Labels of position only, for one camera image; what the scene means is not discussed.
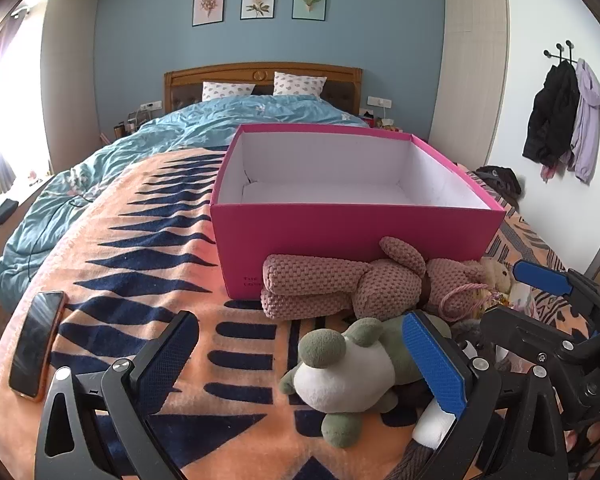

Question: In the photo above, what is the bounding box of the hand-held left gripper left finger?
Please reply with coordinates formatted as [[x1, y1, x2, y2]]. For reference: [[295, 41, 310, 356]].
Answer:
[[34, 310, 201, 480]]

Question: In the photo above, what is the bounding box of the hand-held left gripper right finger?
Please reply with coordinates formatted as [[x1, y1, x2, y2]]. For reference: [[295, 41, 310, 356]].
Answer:
[[401, 310, 570, 480]]

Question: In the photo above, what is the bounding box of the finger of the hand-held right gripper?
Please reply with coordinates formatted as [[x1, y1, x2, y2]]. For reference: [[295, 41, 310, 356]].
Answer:
[[479, 305, 596, 376], [511, 259, 600, 321]]

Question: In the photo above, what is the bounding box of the cream plush bunny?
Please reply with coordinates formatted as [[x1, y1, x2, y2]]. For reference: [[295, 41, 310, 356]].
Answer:
[[480, 257, 513, 296]]

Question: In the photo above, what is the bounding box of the dark grey wolf plush toy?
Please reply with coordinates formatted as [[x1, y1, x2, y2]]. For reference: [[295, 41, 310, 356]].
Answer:
[[380, 319, 508, 480]]

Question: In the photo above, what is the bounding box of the green frog plush toy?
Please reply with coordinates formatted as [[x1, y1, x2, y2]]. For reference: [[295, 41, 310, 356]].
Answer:
[[279, 316, 453, 451]]

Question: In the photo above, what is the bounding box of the pink knitted plush bear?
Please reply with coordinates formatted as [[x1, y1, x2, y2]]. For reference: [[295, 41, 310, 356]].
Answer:
[[260, 236, 488, 321]]

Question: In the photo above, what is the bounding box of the pink cardboard box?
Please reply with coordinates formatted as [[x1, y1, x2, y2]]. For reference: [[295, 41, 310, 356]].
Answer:
[[210, 124, 507, 300]]

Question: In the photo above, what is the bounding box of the orange patterned blanket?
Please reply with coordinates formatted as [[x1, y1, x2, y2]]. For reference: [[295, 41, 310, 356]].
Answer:
[[0, 147, 600, 480]]

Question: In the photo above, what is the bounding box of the smartphone with orange case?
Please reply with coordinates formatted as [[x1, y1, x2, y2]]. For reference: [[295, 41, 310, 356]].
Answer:
[[8, 290, 67, 402]]

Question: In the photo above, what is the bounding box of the purple hoodie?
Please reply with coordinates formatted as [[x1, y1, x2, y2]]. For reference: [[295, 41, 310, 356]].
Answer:
[[567, 58, 600, 183]]

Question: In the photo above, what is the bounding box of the black jacket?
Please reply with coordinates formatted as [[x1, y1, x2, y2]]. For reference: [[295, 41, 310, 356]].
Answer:
[[522, 61, 581, 167]]

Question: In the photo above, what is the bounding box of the cluttered bedside table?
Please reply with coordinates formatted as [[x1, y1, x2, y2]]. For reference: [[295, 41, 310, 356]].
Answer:
[[357, 107, 401, 131]]

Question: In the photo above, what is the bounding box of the blue duvet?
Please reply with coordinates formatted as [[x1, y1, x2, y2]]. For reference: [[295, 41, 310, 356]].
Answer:
[[0, 96, 371, 311]]

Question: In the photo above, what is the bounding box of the light wooden wardrobe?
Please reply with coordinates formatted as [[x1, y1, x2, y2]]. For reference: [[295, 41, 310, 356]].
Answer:
[[445, 0, 508, 161]]

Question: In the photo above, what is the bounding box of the white patterned pillow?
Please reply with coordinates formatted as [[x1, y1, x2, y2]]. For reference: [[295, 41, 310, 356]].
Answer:
[[272, 71, 327, 97], [201, 81, 256, 102]]

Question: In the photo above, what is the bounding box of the wooden headboard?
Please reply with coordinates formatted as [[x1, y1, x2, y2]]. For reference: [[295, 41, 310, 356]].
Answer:
[[163, 62, 365, 115]]

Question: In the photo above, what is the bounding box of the framed green leaf picture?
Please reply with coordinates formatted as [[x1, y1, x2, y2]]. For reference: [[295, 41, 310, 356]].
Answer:
[[292, 0, 327, 20]]

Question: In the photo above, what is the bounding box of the framed white flower picture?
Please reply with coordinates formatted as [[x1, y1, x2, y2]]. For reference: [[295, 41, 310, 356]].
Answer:
[[241, 0, 274, 21]]

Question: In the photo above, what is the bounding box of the black wall coat rack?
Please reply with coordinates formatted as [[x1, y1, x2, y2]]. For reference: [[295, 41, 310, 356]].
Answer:
[[544, 40, 578, 66]]

